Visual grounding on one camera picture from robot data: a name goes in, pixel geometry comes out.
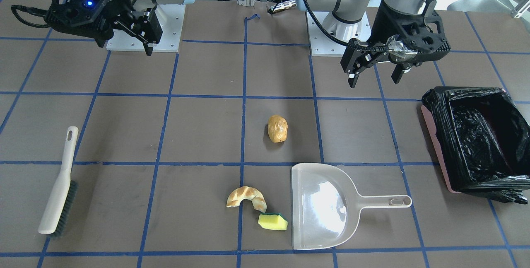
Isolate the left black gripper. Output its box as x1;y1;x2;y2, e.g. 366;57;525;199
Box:
340;0;451;88

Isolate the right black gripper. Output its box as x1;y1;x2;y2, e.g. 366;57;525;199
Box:
45;0;163;56

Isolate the brown potato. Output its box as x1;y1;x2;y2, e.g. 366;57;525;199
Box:
267;115;288;143

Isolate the beige plastic dustpan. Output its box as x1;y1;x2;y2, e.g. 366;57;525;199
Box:
291;163;412;250

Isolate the croissant bread piece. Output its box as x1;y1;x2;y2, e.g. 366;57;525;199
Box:
226;186;267;213

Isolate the beige hand brush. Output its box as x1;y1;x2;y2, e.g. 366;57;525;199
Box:
38;126;79;238

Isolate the yellow green sponge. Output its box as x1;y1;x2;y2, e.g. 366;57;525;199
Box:
258;213;288;232

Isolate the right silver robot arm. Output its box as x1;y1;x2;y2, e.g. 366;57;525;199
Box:
43;0;195;56

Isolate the pink bin with black bag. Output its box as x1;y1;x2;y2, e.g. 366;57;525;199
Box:
422;87;530;205

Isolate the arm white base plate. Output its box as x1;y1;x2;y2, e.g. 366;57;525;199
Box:
105;4;187;53
306;12;371;57

